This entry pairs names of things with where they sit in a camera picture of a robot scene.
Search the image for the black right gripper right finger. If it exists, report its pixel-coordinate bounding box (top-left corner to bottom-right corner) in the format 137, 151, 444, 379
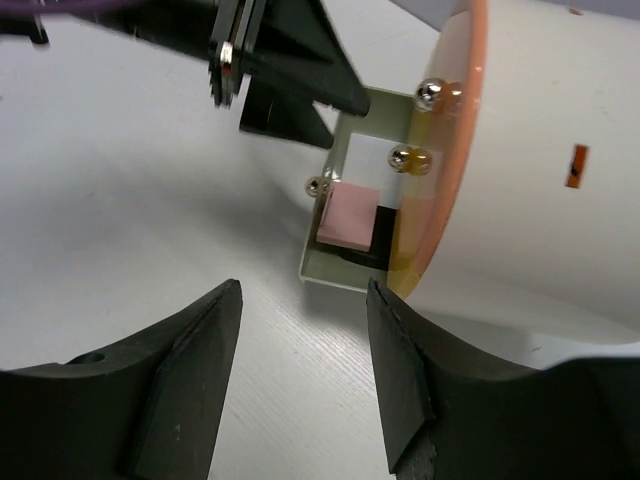
366, 281, 639, 479

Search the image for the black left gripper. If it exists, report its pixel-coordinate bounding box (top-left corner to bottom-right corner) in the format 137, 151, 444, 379
1, 1, 334, 149

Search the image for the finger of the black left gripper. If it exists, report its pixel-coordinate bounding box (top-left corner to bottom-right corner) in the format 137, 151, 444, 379
247, 0, 370, 116

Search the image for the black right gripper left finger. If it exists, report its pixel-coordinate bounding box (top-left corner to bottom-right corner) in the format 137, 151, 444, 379
1, 279, 243, 479

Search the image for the green bottom drawer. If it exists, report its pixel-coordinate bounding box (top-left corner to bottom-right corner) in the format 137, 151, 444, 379
299, 89, 413, 292

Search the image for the pink square makeup sponge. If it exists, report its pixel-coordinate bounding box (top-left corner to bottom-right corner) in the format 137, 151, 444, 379
316, 182, 379, 251

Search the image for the orange top drawer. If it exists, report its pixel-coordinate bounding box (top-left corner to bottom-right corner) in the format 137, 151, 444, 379
414, 0, 488, 254

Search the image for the black square compact case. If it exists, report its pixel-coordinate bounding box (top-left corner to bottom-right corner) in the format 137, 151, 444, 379
316, 206, 396, 271

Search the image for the round cream drawer organizer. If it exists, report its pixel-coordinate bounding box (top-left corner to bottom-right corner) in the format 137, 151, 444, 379
399, 1, 639, 347

